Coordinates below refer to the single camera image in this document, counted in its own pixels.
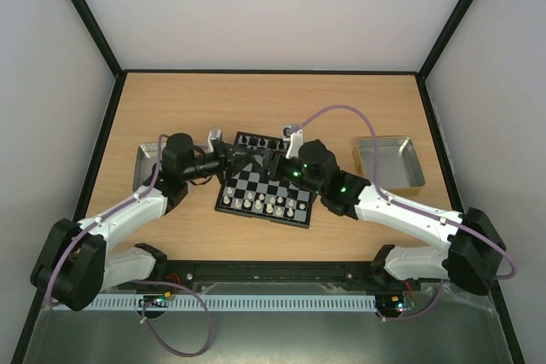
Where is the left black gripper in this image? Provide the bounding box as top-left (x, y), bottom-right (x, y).
top-left (182, 139), bottom-right (256, 185)

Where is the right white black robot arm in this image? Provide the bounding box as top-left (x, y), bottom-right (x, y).
top-left (246, 140), bottom-right (506, 296)

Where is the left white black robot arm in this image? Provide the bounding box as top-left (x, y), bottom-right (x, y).
top-left (31, 131), bottom-right (259, 311)

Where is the folding magnetic chess board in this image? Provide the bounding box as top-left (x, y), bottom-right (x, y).
top-left (214, 131), bottom-right (322, 231)

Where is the silver embossed metal tin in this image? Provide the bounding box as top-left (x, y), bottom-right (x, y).
top-left (132, 142), bottom-right (158, 192)

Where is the gold sided metal tin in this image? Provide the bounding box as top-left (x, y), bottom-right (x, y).
top-left (352, 136), bottom-right (426, 197)

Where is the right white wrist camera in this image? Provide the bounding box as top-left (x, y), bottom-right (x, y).
top-left (282, 124), bottom-right (304, 159)

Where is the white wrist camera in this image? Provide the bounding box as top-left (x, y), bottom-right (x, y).
top-left (282, 124), bottom-right (304, 159)
top-left (207, 129), bottom-right (224, 153)

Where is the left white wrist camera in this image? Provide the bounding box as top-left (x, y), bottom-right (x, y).
top-left (207, 129), bottom-right (224, 153)

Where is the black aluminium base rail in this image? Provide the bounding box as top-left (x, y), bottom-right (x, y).
top-left (117, 259), bottom-right (423, 292)

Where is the light blue slotted cable duct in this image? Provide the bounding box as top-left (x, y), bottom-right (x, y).
top-left (87, 294), bottom-right (376, 312)

